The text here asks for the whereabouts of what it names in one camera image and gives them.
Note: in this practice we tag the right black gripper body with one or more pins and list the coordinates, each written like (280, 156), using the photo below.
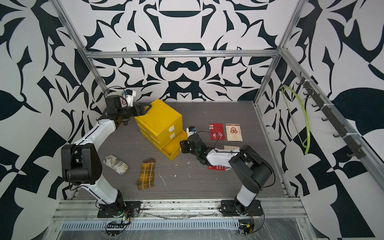
(186, 147)

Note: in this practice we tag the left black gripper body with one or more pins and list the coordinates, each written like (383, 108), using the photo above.
(139, 109)

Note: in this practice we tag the yellow plastic drawer cabinet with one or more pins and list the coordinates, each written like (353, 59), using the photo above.
(160, 124)

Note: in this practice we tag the yellow bottom drawer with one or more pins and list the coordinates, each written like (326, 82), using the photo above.
(173, 148)

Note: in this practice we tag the red postcard white text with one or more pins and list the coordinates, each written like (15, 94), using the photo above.
(217, 168)

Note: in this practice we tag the cream postcard red text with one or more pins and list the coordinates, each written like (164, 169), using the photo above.
(231, 148)

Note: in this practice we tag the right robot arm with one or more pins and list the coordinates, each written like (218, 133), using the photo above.
(252, 170)

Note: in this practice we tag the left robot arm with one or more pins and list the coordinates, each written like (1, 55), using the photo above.
(81, 165)

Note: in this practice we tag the grey patterned pouch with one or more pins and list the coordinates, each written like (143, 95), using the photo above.
(116, 164)

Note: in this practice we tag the yellow plaid sock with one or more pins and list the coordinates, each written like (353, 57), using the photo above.
(147, 175)

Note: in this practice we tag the right black connector box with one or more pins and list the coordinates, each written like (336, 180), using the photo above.
(246, 227)

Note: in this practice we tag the green plastic hoop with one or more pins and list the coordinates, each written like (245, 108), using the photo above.
(298, 116)

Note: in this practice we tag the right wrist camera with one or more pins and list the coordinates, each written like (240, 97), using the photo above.
(191, 130)

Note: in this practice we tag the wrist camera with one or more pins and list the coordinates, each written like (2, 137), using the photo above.
(129, 96)
(191, 130)

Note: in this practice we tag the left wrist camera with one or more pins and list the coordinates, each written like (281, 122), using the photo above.
(129, 96)

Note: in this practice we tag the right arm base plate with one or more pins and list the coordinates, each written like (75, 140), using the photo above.
(233, 208)

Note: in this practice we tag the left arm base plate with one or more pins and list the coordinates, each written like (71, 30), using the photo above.
(127, 209)

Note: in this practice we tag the black hook rail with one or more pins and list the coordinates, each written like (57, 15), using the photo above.
(333, 115)

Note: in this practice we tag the aluminium frame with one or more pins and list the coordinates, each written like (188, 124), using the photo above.
(371, 162)

